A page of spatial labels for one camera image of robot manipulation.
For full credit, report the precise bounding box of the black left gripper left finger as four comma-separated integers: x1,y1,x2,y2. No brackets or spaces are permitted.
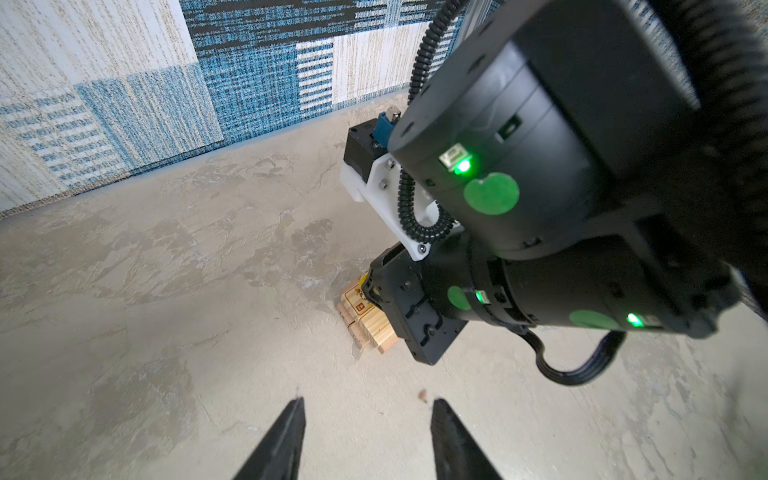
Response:
233,397,306,480

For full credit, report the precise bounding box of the light wood block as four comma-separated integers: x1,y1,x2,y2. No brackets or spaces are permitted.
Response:
359,307,396,349

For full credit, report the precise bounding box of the patterned wood block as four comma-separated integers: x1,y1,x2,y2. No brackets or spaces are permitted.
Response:
341,282,375,321

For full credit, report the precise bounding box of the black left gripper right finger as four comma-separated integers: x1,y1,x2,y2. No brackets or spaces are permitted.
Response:
430,398,502,480

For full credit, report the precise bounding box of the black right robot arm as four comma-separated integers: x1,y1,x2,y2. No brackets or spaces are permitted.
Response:
363,1,767,385

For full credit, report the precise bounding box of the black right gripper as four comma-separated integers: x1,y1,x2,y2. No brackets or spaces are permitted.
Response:
362,243,480,365

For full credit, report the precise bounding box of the plain wood block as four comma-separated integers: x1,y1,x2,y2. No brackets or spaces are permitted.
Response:
336,303,371,350
377,334,400,354

